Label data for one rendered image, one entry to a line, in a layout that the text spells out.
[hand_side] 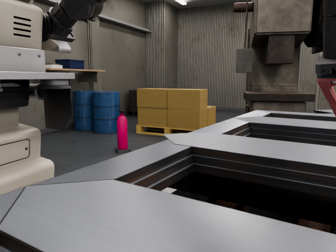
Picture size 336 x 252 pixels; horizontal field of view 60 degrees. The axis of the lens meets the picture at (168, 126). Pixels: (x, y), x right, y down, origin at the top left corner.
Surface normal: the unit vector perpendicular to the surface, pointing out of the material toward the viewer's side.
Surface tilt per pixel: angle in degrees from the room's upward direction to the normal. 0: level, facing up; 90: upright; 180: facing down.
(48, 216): 0
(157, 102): 90
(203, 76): 90
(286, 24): 92
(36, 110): 90
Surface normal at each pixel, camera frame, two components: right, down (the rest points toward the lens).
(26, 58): 0.92, 0.07
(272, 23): -0.19, 0.19
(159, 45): -0.40, 0.15
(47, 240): 0.00, -0.99
